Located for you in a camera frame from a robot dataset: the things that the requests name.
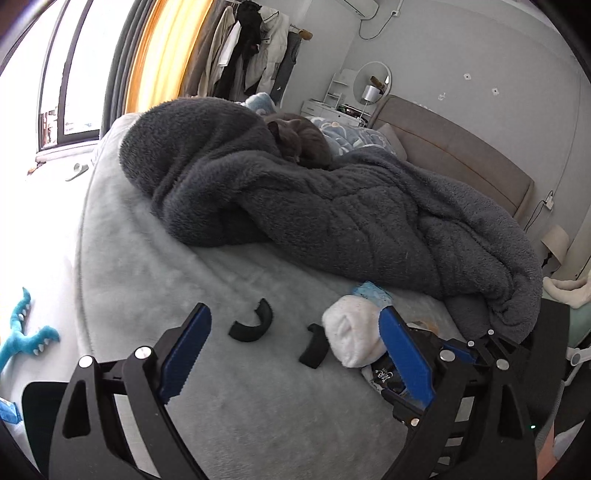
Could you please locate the taupe padded headboard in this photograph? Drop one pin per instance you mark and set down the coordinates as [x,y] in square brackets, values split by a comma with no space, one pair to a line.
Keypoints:
[461,152]

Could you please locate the wall socket with charger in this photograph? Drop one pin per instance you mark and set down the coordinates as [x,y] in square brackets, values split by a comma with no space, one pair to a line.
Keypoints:
[549,201]

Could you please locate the black snack wrapper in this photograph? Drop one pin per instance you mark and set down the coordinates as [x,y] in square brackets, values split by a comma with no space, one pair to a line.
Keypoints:
[383,374]

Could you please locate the black curved foam piece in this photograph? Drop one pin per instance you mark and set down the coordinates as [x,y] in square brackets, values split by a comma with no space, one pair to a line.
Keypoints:
[249,336]
[314,355]

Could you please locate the light blue printed packet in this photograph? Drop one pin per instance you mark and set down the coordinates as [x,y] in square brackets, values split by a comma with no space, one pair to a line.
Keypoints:
[371,293]

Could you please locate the grey trousers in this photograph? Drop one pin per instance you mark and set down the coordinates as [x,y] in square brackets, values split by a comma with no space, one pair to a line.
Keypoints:
[287,69]

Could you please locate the white tissue wad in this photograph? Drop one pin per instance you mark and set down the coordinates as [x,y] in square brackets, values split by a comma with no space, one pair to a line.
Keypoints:
[351,332]

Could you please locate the light blue printed quilt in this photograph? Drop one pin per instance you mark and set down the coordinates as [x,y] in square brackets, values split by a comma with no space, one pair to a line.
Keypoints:
[355,138]

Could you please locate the window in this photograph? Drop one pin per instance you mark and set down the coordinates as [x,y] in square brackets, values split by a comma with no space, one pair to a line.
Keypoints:
[69,69]

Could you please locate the white slipper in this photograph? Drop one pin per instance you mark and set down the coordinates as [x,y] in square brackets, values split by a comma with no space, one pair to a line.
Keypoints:
[76,171]

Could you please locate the white air conditioner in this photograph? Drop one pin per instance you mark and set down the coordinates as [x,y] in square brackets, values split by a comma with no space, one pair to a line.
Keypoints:
[362,7]

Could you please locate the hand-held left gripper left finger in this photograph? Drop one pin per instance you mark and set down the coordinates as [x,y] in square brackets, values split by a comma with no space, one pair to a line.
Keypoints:
[187,355]

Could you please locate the chair with green cushion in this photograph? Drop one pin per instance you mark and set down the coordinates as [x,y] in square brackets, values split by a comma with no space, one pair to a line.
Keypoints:
[577,327]

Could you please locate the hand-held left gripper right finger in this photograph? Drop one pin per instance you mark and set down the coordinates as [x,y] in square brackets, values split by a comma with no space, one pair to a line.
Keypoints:
[408,360]

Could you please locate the round wall mirror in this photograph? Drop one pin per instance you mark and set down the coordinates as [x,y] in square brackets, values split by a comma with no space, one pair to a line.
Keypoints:
[369,74]

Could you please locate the blue dinosaur plush toy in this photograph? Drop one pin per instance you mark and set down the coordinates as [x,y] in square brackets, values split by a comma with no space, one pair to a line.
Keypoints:
[23,341]

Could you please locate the dark grey fleece blanket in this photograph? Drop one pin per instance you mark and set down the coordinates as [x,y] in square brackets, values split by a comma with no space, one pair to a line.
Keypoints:
[277,194]

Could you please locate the black garment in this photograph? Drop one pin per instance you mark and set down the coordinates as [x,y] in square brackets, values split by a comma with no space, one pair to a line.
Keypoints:
[244,27]

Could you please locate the silver table lamp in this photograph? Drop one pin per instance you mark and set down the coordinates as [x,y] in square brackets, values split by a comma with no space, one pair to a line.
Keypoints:
[371,93]

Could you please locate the white fluffy cloth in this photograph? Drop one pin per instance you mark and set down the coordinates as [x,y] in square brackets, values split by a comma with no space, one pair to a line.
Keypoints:
[565,288]

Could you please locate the yellow curtain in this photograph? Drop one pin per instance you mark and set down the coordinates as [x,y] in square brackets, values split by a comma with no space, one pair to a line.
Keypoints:
[166,55]

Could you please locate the grey cat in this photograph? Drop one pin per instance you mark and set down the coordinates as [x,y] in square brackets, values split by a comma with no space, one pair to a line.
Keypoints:
[300,138]

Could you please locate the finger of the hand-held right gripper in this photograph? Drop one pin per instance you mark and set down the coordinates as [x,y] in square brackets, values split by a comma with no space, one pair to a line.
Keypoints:
[480,345]
[406,414]

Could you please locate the blue plastic wrapper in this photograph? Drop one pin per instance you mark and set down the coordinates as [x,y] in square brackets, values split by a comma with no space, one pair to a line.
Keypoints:
[10,410]

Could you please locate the grey curtain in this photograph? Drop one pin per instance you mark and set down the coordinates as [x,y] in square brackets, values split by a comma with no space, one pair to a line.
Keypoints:
[124,60]

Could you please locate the beige coat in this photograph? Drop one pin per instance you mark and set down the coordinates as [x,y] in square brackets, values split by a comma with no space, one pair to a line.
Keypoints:
[203,55]

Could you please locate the white puffer jacket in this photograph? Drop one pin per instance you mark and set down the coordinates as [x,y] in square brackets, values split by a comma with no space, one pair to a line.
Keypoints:
[272,46]

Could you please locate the bed with grey plush sheet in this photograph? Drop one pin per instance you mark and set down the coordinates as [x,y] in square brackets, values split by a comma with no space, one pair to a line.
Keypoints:
[161,286]

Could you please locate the white nightstand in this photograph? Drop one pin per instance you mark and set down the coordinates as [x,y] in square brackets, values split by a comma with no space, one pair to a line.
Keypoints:
[318,108]

